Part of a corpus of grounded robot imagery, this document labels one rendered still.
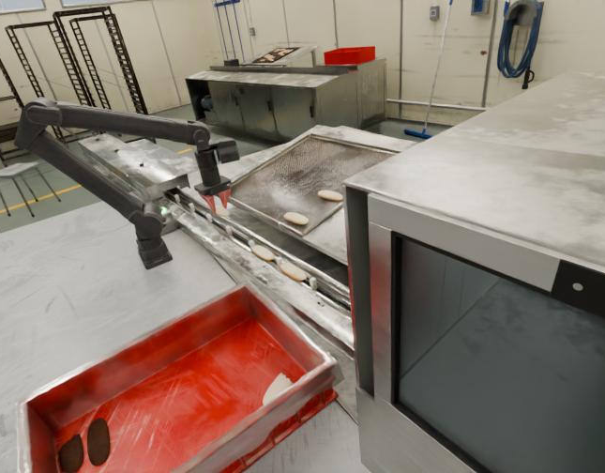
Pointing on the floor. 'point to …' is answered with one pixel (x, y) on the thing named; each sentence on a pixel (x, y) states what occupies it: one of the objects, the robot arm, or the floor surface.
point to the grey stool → (16, 182)
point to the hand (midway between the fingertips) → (219, 208)
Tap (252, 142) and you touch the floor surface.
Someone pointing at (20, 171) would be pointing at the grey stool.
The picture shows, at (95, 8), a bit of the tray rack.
